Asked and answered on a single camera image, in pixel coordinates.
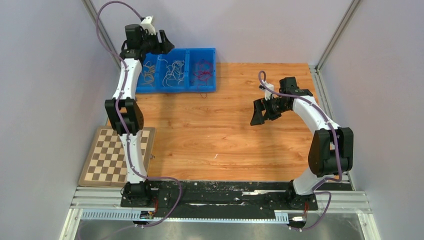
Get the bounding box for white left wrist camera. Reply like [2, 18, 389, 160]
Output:
[139, 16, 157, 36]

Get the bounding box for yellow cable in bin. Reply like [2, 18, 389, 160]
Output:
[141, 61, 158, 84]

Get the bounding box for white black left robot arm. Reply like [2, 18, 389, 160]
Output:
[104, 23, 175, 207]

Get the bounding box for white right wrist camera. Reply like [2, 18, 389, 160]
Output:
[259, 82, 275, 101]

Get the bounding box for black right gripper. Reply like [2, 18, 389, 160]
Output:
[250, 95, 290, 126]

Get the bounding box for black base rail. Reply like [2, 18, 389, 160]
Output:
[119, 180, 354, 220]

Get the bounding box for white cables in bin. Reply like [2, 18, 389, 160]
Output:
[157, 54, 187, 88]

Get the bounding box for red cables in bin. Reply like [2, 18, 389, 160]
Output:
[191, 58, 215, 99]

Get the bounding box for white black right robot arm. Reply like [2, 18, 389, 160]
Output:
[250, 71, 354, 210]

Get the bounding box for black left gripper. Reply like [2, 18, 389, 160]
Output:
[139, 30, 175, 56]

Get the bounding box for blue three-compartment bin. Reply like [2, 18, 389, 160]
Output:
[135, 48, 217, 94]

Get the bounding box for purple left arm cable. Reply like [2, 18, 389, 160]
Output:
[79, 0, 184, 240]

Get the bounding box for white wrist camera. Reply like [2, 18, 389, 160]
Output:
[259, 82, 275, 101]
[139, 16, 157, 36]

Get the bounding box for wooden chessboard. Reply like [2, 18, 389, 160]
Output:
[78, 125, 137, 188]

